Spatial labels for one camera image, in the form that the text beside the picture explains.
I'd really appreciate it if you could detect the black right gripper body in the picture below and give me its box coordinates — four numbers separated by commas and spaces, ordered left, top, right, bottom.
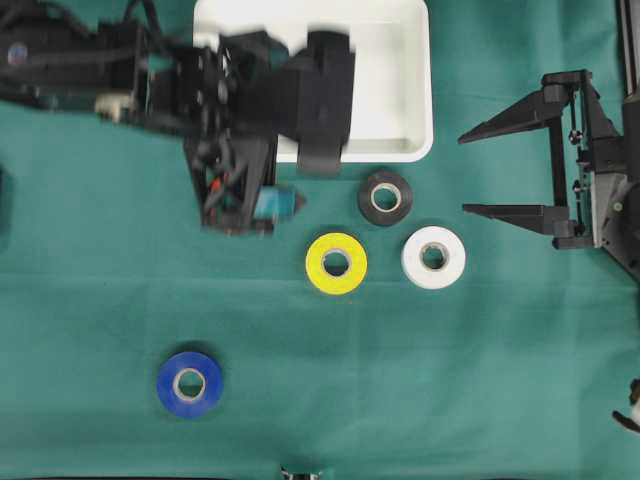
542, 70, 639, 250

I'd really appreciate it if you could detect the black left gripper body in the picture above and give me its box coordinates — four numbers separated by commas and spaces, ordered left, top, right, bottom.
134, 30, 280, 235

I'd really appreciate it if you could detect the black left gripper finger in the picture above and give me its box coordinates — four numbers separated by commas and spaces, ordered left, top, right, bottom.
253, 186, 306, 223

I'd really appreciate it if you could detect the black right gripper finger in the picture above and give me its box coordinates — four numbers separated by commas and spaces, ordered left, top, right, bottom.
458, 85, 570, 144
463, 204, 570, 235

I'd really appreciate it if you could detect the black tape roll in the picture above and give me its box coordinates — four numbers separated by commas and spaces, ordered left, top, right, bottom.
357, 170, 413, 227

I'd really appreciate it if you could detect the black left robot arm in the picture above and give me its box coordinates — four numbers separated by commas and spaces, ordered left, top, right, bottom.
1, 1, 306, 235

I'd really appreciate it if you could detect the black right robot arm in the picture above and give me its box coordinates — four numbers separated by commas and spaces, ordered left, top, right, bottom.
458, 1, 639, 254

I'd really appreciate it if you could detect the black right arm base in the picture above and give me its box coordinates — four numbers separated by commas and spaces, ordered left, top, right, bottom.
601, 173, 639, 283

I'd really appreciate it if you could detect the yellow tape roll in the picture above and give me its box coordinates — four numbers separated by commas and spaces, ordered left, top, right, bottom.
305, 232, 368, 296

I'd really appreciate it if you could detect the white tape roll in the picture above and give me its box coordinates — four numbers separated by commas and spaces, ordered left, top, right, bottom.
401, 226, 466, 290

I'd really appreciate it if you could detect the white plastic tray case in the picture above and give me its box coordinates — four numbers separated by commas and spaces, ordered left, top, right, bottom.
193, 0, 434, 163

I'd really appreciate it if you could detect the blue tape roll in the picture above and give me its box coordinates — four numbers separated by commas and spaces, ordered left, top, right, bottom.
156, 351, 224, 419

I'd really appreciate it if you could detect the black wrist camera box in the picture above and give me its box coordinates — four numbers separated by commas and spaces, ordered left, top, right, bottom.
233, 30, 356, 177

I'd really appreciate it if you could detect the black white cable clip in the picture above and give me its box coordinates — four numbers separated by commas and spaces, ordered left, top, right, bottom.
612, 378, 640, 434

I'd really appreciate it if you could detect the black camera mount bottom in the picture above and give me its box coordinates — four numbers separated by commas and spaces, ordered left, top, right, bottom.
280, 464, 328, 480

